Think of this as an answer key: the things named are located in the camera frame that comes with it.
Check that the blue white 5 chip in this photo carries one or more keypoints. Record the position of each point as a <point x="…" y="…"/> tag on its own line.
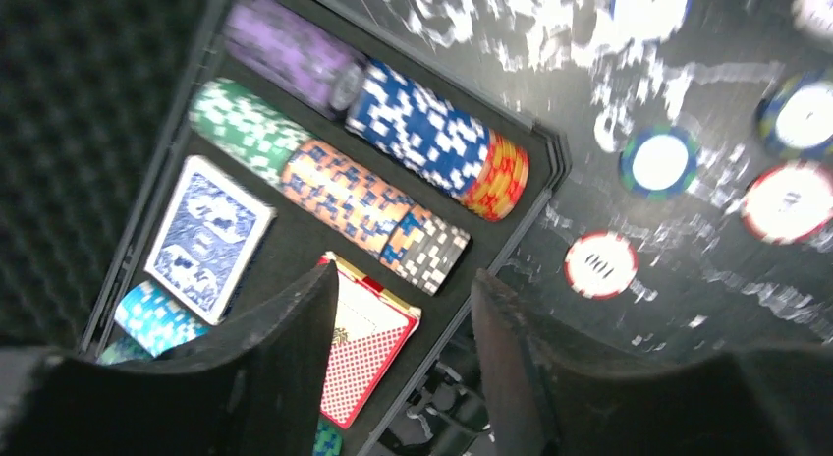
<point x="649" y="20"/>

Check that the blue poker card deck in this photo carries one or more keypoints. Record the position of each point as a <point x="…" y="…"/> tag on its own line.
<point x="206" y="239"/>

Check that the grey white 1 chip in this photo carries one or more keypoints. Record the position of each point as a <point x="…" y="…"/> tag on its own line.
<point x="813" y="17"/>

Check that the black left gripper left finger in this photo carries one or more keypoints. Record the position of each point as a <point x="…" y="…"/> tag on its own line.
<point x="251" y="386"/>

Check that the green blue 50 chip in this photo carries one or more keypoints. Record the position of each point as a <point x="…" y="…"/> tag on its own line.
<point x="795" y="120"/>
<point x="659" y="162"/>

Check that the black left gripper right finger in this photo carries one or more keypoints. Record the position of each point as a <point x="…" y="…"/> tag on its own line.
<point x="551" y="390"/>

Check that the orange blue chip stack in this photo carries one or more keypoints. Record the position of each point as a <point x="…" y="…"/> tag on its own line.
<point x="344" y="195"/>

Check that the red poker card deck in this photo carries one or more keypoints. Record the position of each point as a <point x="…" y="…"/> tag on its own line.
<point x="372" y="325"/>

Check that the light blue chip stack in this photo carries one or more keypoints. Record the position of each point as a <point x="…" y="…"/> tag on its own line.
<point x="155" y="321"/>

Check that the orange red chip stack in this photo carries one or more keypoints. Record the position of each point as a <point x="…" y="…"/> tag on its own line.
<point x="501" y="182"/>

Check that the purple chip stack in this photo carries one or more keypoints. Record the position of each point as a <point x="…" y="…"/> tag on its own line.
<point x="319" y="69"/>

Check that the grey white chip stack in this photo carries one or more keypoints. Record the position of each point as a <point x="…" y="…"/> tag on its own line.
<point x="423" y="249"/>

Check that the red white 100 chip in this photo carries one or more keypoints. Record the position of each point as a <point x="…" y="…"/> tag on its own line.
<point x="789" y="202"/>
<point x="601" y="265"/>

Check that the blue white chip stack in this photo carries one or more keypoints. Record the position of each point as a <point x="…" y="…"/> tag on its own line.
<point x="407" y="121"/>

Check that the black poker set case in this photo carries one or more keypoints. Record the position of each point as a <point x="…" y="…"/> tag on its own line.
<point x="294" y="241"/>

